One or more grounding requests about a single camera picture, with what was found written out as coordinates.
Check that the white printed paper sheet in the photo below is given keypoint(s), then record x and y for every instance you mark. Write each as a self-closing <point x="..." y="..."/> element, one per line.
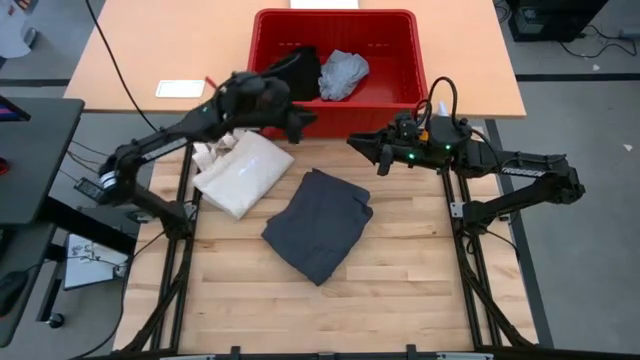
<point x="100" y="270"/>

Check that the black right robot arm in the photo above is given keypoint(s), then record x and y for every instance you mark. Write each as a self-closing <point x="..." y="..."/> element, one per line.
<point x="525" y="167"/>

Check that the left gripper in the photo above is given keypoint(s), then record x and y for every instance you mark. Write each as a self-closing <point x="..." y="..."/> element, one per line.
<point x="277" y="114"/>

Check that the black side desk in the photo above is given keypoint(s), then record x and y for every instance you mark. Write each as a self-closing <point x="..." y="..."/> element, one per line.
<point x="35" y="160"/>

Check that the dark laptop screen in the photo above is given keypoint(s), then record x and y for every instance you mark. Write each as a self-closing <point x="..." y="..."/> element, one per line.
<point x="10" y="110"/>

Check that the white grey floor appliance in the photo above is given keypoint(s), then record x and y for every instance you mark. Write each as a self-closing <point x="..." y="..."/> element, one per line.
<point x="15" y="30"/>

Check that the black power adapter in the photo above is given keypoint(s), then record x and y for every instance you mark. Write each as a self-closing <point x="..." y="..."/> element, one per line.
<point x="86" y="187"/>

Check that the white rectangular pad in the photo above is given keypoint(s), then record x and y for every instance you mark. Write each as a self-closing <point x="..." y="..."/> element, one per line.
<point x="180" y="88"/>

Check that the red plastic laundry bin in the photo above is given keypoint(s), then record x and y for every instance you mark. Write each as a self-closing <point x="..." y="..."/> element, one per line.
<point x="390" y="40"/>

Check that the white flat box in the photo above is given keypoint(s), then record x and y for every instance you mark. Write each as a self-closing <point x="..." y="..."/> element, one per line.
<point x="324" y="4"/>

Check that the light grey t-shirt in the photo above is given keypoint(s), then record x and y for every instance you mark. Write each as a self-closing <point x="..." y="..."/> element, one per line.
<point x="342" y="72"/>

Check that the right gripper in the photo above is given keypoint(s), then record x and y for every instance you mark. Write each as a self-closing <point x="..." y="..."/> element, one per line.
<point x="407" y="152"/>

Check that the black caster wheel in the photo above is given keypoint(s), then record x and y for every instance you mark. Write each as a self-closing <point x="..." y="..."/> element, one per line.
<point x="56" y="320"/>

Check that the black computer mouse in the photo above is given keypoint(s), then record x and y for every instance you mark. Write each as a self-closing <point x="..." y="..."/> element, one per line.
<point x="11" y="292"/>

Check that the black garment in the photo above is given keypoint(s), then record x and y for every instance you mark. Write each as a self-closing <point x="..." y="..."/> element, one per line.
<point x="305" y="75"/>

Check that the white folded cloth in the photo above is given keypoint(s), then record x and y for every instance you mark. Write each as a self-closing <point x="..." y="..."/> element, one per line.
<point x="245" y="175"/>

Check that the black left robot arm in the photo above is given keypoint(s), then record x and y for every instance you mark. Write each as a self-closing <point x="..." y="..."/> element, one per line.
<point x="165" y="137"/>

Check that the peach laminate desk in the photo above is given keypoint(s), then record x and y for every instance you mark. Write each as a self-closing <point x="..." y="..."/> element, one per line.
<point x="175" y="40"/>

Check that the red ribbon tag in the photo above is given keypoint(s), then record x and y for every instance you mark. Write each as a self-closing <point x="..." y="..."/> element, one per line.
<point x="210" y="81"/>

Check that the black computer tower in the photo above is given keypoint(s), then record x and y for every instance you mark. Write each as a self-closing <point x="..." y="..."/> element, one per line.
<point x="550" y="22"/>

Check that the dark grey garment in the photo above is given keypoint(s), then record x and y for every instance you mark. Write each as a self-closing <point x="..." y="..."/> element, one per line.
<point x="320" y="225"/>

